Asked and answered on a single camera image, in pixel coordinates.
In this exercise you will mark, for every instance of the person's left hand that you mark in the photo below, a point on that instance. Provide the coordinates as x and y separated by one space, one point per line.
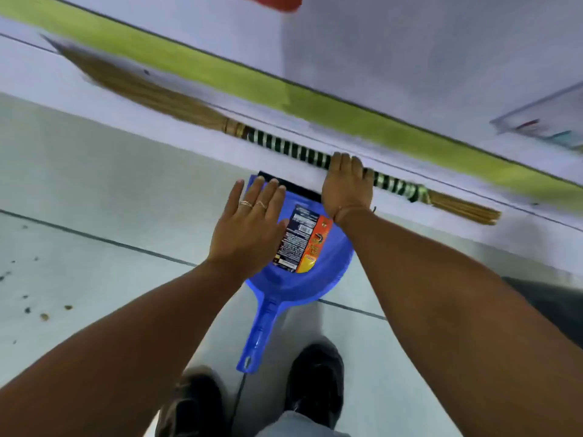
246 241

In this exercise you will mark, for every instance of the person's right hand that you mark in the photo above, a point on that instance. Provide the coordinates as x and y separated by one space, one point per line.
346 188

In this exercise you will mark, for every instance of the person's left little finger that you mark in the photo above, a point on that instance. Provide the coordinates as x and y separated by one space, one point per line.
234 196

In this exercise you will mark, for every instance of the person's right middle finger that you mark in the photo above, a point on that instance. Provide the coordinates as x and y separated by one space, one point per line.
346 163

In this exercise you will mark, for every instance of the person's left middle finger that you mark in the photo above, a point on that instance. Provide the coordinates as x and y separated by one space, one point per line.
268 193

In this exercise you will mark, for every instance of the person's right little finger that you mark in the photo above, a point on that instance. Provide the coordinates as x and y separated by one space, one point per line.
368 176

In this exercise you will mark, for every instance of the person's left forearm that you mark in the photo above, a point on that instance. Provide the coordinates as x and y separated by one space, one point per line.
118 354

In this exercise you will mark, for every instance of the person's right forearm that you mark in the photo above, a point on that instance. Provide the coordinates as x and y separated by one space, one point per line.
455 327

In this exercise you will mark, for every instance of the blue plastic dustpan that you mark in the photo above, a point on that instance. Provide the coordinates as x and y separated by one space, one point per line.
319 277

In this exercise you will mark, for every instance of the red plastic object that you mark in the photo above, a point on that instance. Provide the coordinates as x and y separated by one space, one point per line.
275 1

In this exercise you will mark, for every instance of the clear plastic box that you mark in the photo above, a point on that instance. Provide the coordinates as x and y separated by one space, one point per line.
546 118

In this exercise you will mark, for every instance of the person's right black shoe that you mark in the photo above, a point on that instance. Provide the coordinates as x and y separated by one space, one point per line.
315 382

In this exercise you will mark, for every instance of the person's black shoe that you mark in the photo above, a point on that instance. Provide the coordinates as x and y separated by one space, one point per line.
193 405
315 382

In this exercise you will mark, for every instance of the person's left black shoe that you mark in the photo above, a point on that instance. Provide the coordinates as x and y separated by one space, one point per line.
193 405

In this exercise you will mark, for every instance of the scattered brown floor debris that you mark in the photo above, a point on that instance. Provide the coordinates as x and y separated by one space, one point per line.
44 316

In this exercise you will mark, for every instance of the grey trouser leg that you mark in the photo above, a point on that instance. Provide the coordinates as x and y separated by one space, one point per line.
300 426

